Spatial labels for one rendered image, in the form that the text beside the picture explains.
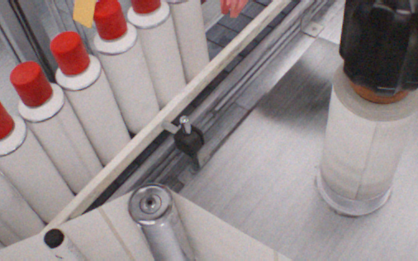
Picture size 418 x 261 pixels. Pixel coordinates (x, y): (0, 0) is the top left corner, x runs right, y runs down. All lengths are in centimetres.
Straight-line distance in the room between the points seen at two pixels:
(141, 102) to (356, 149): 27
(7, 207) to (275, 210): 30
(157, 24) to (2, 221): 28
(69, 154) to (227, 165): 20
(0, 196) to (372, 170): 38
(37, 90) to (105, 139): 13
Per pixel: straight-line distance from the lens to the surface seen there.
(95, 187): 60
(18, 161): 52
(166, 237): 42
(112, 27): 54
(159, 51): 60
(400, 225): 60
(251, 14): 81
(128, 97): 61
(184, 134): 61
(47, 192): 58
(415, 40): 39
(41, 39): 67
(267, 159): 63
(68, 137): 55
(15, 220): 57
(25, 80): 50
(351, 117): 45
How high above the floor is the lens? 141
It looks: 54 degrees down
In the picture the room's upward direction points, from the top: 10 degrees counter-clockwise
